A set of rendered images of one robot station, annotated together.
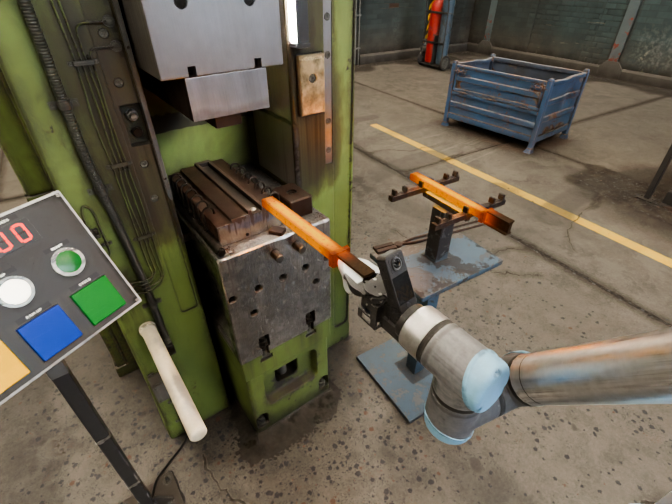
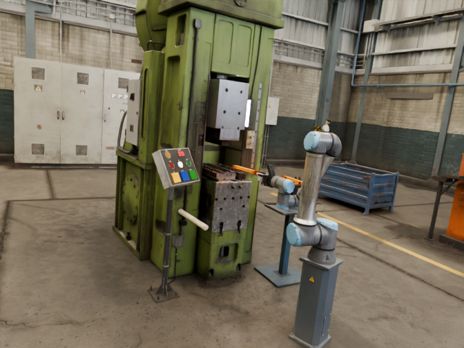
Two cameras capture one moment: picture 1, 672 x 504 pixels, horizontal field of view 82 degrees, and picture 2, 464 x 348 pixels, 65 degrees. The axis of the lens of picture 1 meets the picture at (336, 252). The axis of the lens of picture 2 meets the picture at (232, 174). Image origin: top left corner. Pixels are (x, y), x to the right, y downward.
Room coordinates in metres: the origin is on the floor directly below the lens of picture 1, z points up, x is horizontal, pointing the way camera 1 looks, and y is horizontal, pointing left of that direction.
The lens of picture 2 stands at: (-2.16, 0.08, 1.54)
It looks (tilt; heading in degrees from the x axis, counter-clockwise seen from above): 10 degrees down; 2
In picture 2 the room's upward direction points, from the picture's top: 6 degrees clockwise
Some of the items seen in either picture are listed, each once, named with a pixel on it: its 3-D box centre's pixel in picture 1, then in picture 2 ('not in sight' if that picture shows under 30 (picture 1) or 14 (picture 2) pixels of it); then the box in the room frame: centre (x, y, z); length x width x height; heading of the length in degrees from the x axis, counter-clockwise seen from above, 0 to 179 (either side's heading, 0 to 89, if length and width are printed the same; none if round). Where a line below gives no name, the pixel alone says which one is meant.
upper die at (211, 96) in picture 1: (197, 77); (217, 132); (1.13, 0.37, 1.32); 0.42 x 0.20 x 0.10; 37
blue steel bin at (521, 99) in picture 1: (509, 99); (355, 185); (4.55, -1.96, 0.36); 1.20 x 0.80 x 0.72; 37
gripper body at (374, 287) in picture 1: (390, 307); (269, 180); (0.53, -0.10, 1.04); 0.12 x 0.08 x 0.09; 37
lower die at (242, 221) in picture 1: (221, 196); (213, 170); (1.13, 0.37, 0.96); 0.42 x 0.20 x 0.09; 37
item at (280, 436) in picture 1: (284, 417); (219, 279); (0.92, 0.22, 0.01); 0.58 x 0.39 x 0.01; 127
